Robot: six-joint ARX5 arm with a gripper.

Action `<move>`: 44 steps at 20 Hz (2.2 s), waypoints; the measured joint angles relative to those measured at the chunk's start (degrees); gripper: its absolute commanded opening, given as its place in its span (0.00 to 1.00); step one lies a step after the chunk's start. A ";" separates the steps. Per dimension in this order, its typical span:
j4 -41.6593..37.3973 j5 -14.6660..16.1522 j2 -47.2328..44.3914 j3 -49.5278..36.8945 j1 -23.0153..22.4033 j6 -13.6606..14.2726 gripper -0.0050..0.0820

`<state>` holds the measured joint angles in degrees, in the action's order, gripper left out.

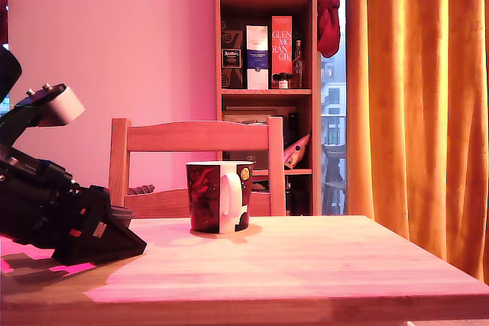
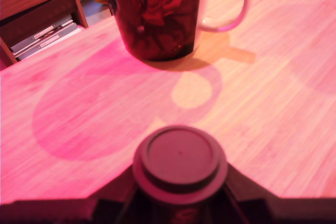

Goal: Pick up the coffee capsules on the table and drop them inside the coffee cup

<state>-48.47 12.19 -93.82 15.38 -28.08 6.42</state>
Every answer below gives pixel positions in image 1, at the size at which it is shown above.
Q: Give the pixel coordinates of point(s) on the wooden chair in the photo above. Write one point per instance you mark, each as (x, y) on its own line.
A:
(191, 137)

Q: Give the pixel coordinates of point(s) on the dark gift box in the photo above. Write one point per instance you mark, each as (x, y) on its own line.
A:
(260, 157)

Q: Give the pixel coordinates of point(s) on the red hanging cloth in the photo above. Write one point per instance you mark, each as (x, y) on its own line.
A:
(3, 17)
(328, 24)

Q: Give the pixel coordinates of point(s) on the pink snack bag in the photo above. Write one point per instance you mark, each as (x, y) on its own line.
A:
(296, 152)

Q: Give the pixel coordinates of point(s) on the black flask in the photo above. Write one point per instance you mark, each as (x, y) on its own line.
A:
(293, 125)

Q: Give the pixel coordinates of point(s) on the wooden bookshelf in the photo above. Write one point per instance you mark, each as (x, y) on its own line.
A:
(267, 92)

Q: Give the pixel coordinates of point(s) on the dark patterned whisky box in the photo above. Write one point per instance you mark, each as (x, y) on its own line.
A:
(232, 55)

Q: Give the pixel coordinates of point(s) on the small dark-capped bottle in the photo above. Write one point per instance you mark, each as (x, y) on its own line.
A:
(276, 82)
(284, 82)

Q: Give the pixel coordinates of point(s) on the grey balcony stool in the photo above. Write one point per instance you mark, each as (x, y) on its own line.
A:
(333, 177)

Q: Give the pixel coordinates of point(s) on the white and blue box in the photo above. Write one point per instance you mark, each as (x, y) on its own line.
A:
(257, 59)

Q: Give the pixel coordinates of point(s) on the clear glass bottle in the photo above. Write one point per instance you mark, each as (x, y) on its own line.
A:
(298, 68)

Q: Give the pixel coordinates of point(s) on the red whisky box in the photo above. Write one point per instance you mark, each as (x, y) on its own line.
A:
(282, 47)

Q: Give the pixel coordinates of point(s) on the orange curtain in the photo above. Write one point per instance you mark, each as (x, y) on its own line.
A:
(412, 93)

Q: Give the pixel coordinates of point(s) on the pale grey camera box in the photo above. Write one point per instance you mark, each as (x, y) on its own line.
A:
(63, 106)

